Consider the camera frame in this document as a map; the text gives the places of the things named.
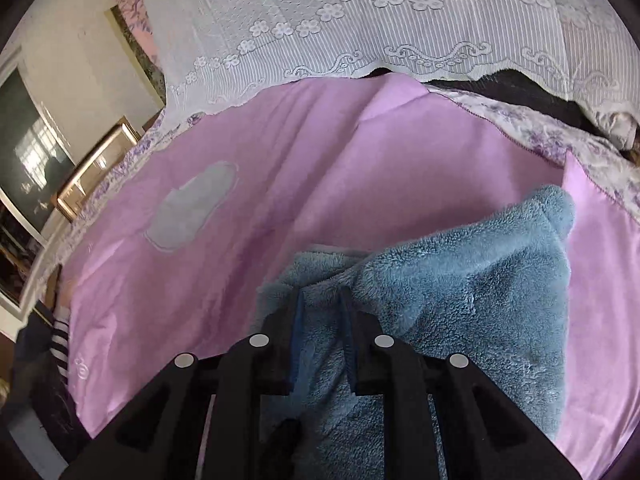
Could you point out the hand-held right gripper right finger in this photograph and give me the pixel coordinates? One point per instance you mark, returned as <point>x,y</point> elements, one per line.
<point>349,340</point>

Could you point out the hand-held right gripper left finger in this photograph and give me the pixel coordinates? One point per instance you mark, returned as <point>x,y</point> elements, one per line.
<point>297,330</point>

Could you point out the blue fleece garment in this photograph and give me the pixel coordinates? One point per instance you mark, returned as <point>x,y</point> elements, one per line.
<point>450,300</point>

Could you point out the pink bed sheet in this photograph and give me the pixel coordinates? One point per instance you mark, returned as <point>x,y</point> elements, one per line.
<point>325,170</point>

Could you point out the black white striped cloth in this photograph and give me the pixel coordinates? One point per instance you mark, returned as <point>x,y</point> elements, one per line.
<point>60,345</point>

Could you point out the purple floral quilt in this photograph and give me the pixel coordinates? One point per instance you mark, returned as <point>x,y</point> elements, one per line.
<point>550,140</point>

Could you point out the white lace curtain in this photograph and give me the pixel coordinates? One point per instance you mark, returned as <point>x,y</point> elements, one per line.
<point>375,25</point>

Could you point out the dark television screen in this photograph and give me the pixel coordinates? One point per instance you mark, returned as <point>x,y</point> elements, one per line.
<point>30,150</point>

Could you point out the pale satin cloth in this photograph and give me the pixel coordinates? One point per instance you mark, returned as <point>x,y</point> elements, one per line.
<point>616,127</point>

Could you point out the pink floral cloth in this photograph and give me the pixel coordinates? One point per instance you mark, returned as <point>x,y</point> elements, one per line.
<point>131,0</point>

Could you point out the gold picture frame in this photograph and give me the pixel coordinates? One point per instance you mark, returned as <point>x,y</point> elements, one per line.
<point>95,165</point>

